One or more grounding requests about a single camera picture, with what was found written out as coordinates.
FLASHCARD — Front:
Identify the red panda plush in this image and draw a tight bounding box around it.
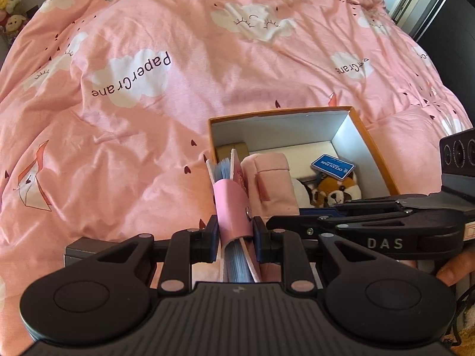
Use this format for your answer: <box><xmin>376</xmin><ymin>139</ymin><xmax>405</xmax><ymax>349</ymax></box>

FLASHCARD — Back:
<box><xmin>302</xmin><ymin>153</ymin><xmax>363</xmax><ymax>209</ymax></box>

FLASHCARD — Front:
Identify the orange cardboard box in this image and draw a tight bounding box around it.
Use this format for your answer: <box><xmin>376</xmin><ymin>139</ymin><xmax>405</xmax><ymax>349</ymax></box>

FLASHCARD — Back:
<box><xmin>208</xmin><ymin>106</ymin><xmax>401</xmax><ymax>209</ymax></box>

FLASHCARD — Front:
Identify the dark wardrobe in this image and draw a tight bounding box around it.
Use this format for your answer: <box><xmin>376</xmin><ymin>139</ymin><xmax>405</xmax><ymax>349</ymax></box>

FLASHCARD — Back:
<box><xmin>411</xmin><ymin>0</ymin><xmax>475</xmax><ymax>65</ymax></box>

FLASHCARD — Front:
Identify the clear tube of plush toys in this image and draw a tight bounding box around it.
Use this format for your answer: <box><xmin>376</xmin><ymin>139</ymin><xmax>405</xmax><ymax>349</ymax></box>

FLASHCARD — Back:
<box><xmin>0</xmin><ymin>0</ymin><xmax>27</xmax><ymax>35</ymax></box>

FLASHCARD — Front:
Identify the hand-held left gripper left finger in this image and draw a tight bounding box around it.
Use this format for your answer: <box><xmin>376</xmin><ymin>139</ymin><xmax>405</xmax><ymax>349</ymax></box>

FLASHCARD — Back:
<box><xmin>94</xmin><ymin>215</ymin><xmax>222</xmax><ymax>294</ymax></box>

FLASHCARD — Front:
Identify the large dark grey box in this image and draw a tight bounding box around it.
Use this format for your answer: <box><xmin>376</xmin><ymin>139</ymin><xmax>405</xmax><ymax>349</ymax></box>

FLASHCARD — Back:
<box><xmin>65</xmin><ymin>238</ymin><xmax>99</xmax><ymax>268</ymax></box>

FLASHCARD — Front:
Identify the pink printed duvet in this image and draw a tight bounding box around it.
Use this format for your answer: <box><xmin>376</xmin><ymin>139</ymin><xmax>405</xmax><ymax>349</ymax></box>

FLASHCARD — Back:
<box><xmin>0</xmin><ymin>0</ymin><xmax>475</xmax><ymax>316</ymax></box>

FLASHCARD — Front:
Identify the pink cloth pouch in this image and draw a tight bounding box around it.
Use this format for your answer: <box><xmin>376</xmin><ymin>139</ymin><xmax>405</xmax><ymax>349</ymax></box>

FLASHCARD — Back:
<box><xmin>240</xmin><ymin>153</ymin><xmax>300</xmax><ymax>218</ymax></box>

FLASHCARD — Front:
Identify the brown box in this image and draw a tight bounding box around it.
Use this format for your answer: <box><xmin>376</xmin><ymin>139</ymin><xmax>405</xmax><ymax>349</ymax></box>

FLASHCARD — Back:
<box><xmin>216</xmin><ymin>142</ymin><xmax>248</xmax><ymax>164</ymax></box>

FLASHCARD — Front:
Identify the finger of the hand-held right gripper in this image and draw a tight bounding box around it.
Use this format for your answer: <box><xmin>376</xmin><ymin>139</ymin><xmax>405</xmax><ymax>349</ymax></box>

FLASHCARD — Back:
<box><xmin>300</xmin><ymin>194</ymin><xmax>443</xmax><ymax>219</ymax></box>
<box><xmin>266</xmin><ymin>212</ymin><xmax>412</xmax><ymax>241</ymax></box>

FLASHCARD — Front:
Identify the pink notebook with strap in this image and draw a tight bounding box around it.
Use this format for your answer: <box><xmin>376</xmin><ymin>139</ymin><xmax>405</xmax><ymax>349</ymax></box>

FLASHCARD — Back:
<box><xmin>205</xmin><ymin>149</ymin><xmax>266</xmax><ymax>285</ymax></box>

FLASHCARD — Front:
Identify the person's right hand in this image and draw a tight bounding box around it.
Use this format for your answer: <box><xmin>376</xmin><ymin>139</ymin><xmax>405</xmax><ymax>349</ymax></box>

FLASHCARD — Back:
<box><xmin>435</xmin><ymin>257</ymin><xmax>465</xmax><ymax>287</ymax></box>

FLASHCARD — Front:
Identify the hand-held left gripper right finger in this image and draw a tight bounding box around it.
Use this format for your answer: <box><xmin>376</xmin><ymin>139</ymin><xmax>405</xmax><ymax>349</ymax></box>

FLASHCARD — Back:
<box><xmin>252</xmin><ymin>217</ymin><xmax>376</xmax><ymax>294</ymax></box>

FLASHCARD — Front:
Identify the black cable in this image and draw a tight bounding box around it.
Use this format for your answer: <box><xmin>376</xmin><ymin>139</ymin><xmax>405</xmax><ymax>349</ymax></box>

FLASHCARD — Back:
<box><xmin>448</xmin><ymin>285</ymin><xmax>470</xmax><ymax>347</ymax></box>

